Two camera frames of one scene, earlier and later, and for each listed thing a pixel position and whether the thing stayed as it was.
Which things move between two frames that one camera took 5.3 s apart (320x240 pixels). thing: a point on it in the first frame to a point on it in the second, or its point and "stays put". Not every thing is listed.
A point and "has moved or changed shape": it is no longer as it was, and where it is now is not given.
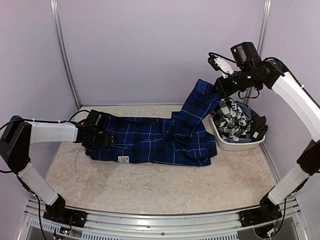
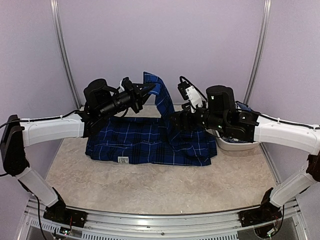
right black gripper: [225, 91] to [181, 116]
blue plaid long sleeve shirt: [181, 139] has moved or changed shape
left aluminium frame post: [56, 11] stays put
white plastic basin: [235, 146] stays put
